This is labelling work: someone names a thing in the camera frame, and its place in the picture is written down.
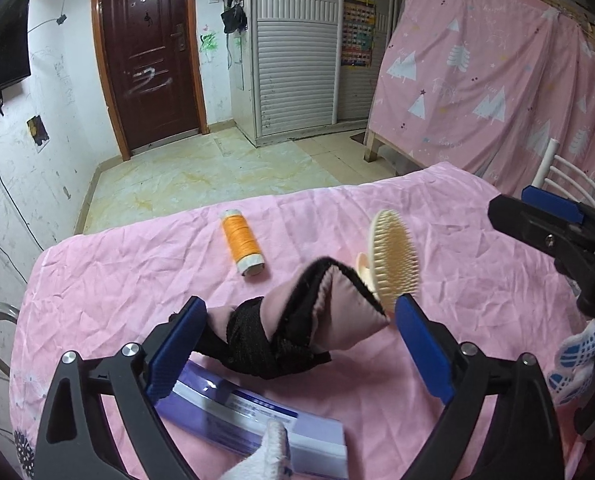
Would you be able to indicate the pink tree print curtain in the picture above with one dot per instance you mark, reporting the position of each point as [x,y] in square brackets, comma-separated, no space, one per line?
[477,85]

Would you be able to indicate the orange thread spool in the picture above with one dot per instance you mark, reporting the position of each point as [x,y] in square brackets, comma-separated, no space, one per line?
[240,240]

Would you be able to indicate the beige round brush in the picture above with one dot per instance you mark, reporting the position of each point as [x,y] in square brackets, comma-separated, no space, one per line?
[392,255]

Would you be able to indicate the white shutter wardrobe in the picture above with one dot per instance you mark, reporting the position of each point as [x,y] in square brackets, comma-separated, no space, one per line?
[297,60]

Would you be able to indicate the black wall television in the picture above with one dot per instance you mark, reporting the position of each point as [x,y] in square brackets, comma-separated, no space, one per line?
[0,45]

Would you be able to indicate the pink tablecloth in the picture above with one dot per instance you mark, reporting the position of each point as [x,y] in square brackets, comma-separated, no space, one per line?
[127,270]

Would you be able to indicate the black wall plug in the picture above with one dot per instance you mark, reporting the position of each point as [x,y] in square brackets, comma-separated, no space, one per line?
[61,20]

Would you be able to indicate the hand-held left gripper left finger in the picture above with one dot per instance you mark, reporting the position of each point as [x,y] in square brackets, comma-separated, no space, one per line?
[177,350]

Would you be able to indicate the white slatted chair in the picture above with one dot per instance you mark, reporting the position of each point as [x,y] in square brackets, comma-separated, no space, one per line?
[567,170]

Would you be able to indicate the colourful chart wall poster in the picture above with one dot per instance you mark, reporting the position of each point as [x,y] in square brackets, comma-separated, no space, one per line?
[358,30]

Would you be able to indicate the person's left hand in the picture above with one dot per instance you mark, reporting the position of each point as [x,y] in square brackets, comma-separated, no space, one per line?
[262,455]

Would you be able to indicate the square wall opening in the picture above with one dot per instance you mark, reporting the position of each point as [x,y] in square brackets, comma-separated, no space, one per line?
[37,130]

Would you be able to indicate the wooden bed frame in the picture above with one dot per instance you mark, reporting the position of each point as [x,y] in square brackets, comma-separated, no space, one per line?
[372,145]

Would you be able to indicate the pink and black cloth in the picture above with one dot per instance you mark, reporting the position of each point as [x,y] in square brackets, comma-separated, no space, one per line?
[327,310]

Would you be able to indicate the dark brown door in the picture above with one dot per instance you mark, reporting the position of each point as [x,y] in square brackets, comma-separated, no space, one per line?
[147,50]

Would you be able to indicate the black hanging bag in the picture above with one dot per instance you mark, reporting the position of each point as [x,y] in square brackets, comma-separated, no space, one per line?
[233,17]

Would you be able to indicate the purple and white packet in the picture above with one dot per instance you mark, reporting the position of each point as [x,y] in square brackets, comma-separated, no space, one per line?
[257,420]

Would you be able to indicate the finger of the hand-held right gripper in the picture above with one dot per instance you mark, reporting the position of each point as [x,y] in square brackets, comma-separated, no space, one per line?
[517,220]
[552,205]

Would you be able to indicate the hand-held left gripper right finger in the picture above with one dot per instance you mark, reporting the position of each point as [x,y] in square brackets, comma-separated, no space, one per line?
[422,350]

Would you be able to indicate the person's right hand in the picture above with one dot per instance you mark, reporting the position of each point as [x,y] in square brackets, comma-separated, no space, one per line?
[575,360]

